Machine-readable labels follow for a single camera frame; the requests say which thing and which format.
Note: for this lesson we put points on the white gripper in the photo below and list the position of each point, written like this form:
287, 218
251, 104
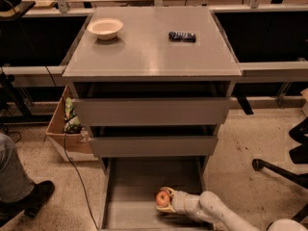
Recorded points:
180, 202

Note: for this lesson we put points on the red apple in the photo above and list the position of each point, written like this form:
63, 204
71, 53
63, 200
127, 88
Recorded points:
162, 199

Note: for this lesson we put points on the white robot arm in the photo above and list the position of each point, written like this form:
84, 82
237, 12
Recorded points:
206, 206

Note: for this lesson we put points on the grey bottom drawer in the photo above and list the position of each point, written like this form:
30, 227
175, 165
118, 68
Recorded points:
131, 185

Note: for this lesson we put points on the grey top drawer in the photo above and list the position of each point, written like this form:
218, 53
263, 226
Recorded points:
152, 111

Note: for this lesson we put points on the grey drawer cabinet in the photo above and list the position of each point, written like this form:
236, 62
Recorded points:
142, 62

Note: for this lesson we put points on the cardboard box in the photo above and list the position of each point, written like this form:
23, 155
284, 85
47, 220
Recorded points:
72, 147

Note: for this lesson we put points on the green snack bag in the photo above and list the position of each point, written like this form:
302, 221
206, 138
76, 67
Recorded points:
72, 122

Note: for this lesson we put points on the black shoe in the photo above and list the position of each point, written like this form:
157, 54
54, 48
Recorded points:
29, 205

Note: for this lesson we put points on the grey trouser leg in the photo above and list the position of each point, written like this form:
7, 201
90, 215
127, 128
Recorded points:
14, 181

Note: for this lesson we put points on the dark blue snack packet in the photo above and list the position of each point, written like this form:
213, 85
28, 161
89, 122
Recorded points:
182, 37

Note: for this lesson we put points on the white bowl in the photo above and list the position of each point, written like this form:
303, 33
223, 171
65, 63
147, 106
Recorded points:
105, 28

